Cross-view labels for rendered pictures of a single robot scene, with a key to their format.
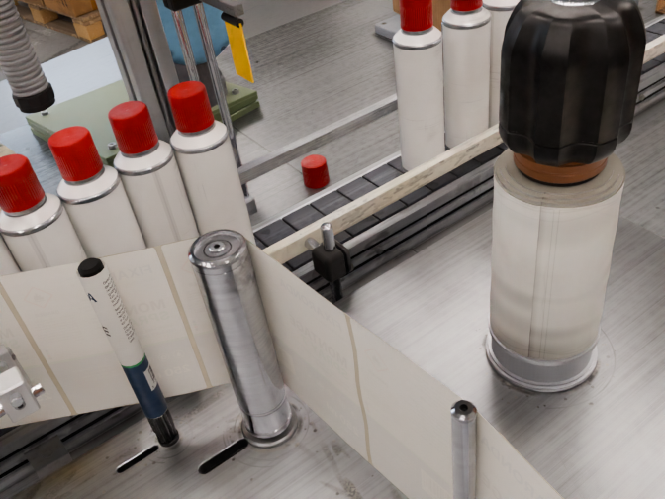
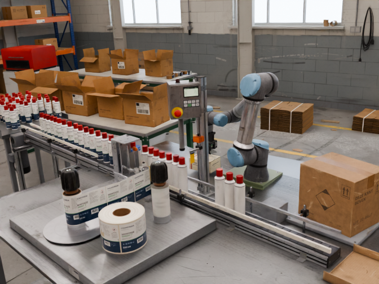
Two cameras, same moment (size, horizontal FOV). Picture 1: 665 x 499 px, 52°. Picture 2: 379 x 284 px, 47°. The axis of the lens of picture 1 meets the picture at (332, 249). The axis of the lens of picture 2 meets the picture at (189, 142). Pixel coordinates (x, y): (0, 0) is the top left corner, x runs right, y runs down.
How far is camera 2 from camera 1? 2.08 m
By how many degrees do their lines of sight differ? 68
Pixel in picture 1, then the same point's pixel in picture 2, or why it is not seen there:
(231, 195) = (180, 176)
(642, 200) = (223, 241)
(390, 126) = (254, 208)
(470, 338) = not seen: hidden behind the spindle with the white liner
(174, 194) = (174, 170)
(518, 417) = (148, 217)
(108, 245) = not seen: hidden behind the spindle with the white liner
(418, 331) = not seen: hidden behind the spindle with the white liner
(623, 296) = (175, 226)
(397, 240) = (199, 209)
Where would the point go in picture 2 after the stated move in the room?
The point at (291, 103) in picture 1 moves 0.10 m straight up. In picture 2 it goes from (265, 194) to (265, 177)
